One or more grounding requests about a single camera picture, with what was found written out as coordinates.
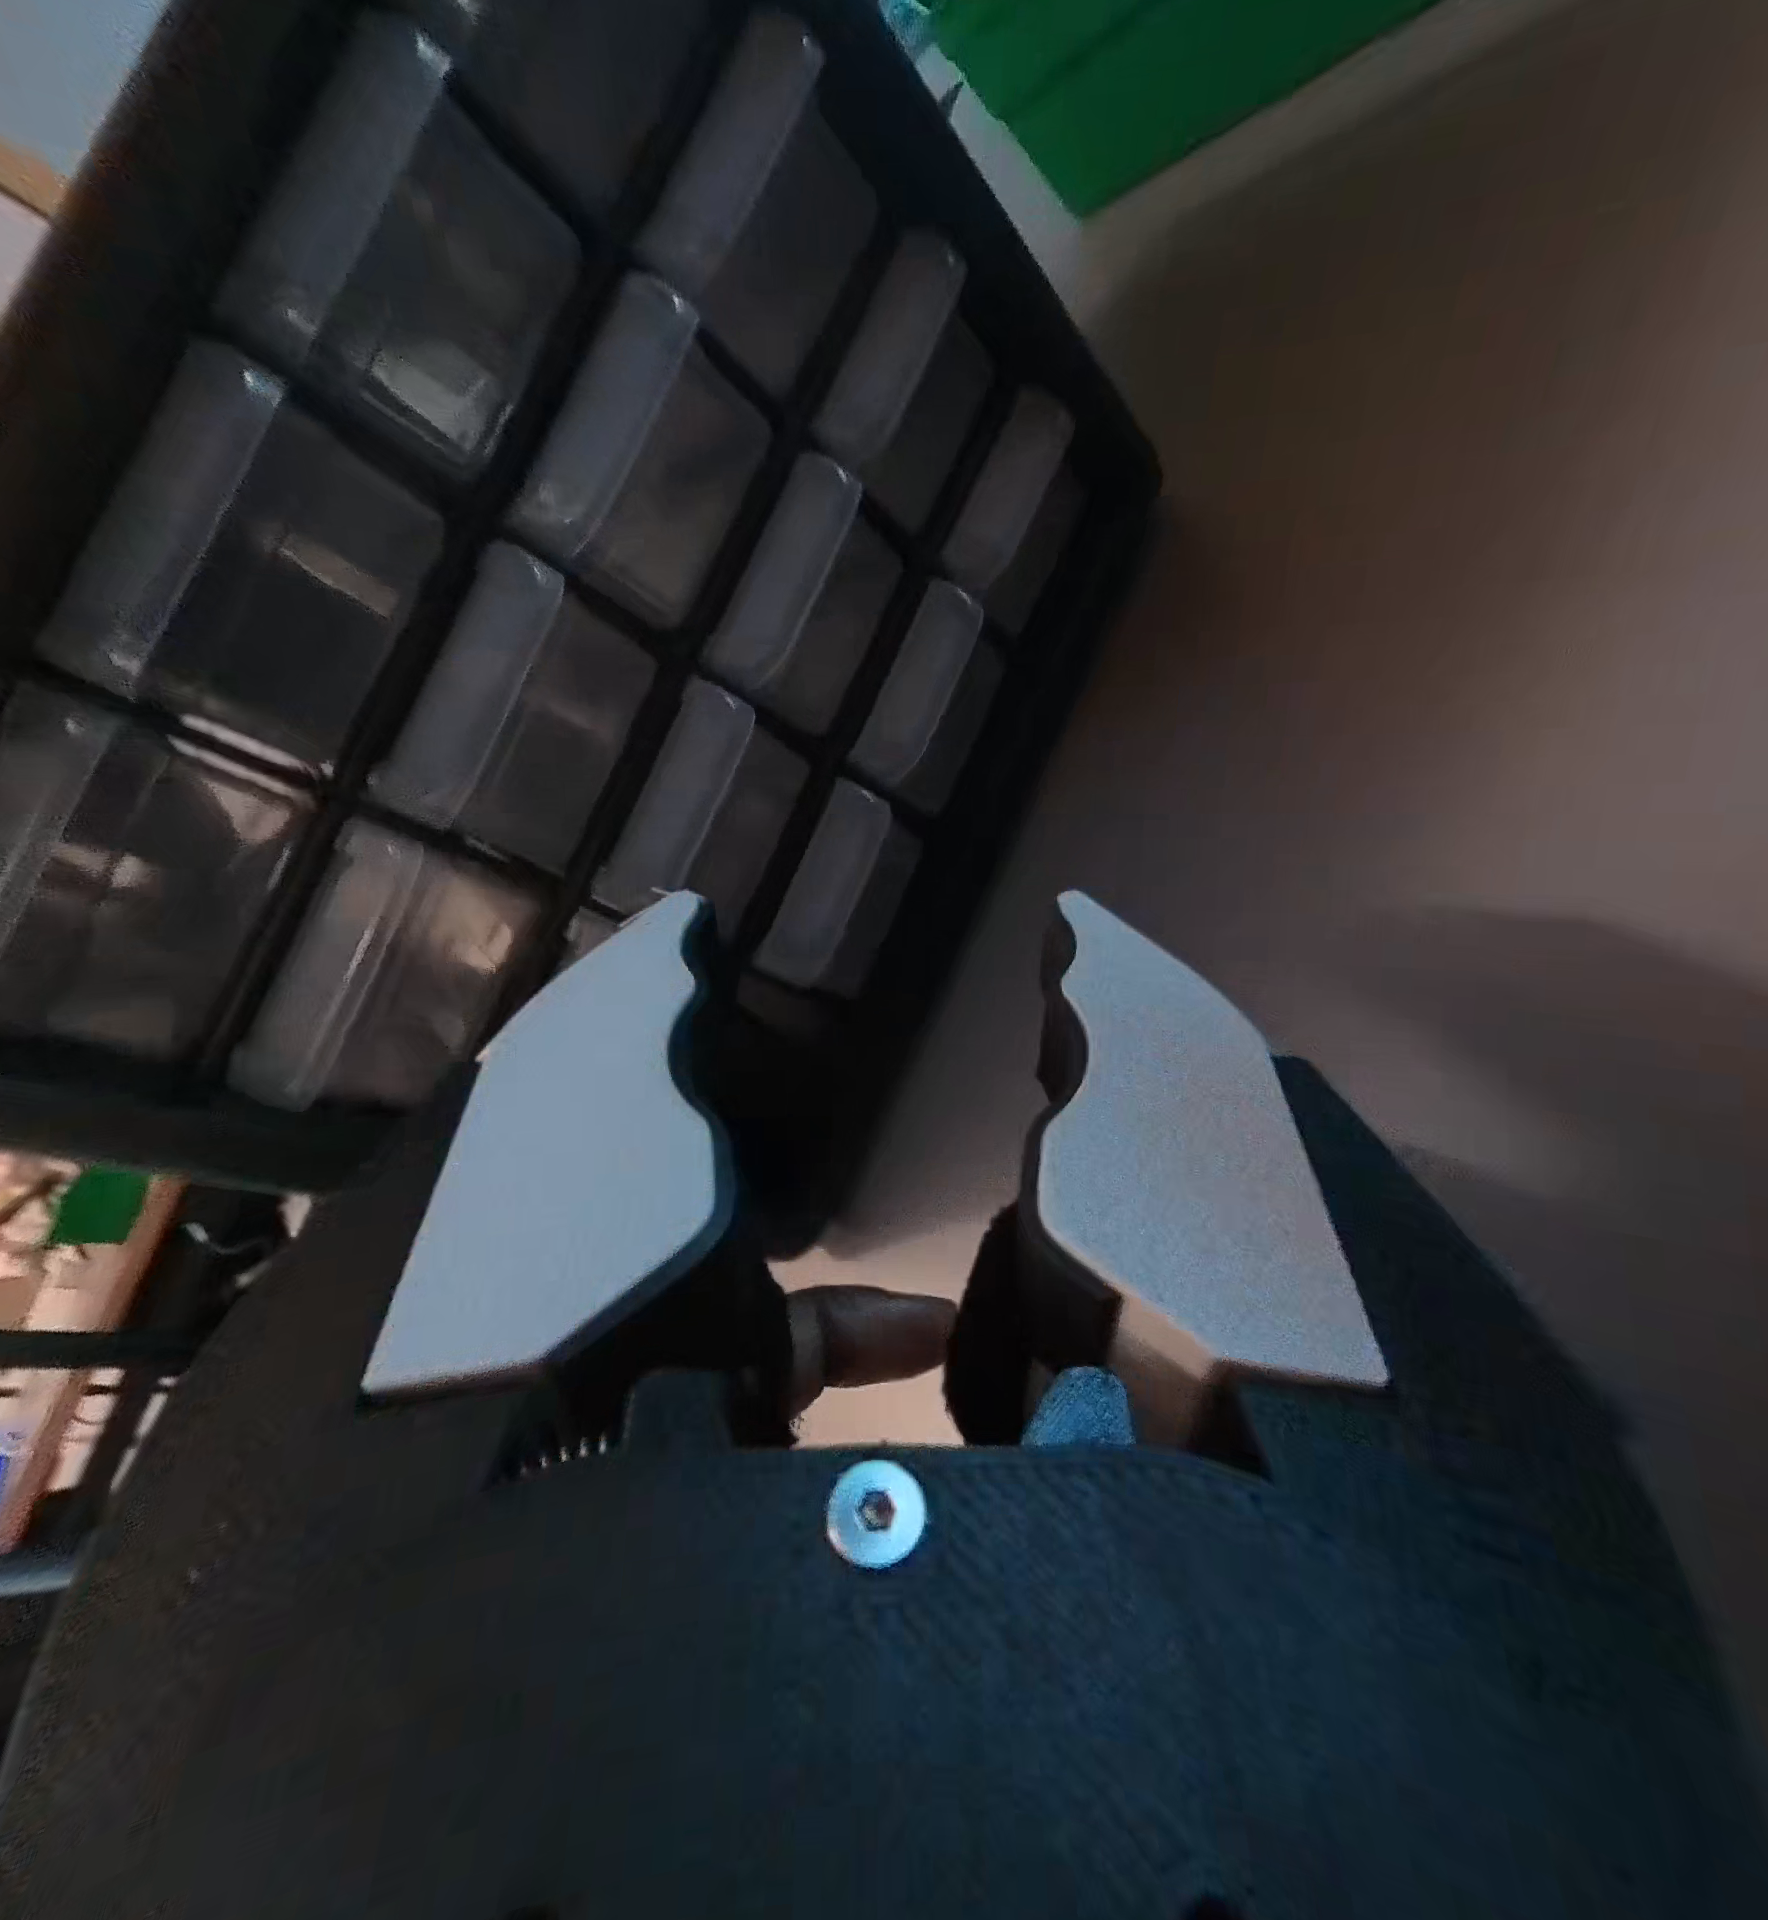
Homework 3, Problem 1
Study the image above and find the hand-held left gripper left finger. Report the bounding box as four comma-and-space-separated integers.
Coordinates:
358, 889, 744, 1405

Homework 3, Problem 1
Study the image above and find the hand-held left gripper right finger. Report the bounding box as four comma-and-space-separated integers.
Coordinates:
1019, 889, 1392, 1388

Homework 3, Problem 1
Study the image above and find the black drawer cabinet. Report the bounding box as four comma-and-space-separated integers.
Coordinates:
0, 0, 1168, 1263

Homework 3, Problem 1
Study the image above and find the set of clear cabinet drawers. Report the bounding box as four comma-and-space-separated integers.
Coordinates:
0, 7, 1088, 1112

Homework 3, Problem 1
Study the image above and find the person's left hand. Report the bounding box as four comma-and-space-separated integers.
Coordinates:
787, 1285, 961, 1393

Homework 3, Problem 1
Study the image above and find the green plastic bin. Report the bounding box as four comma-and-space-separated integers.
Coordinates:
927, 0, 1444, 221

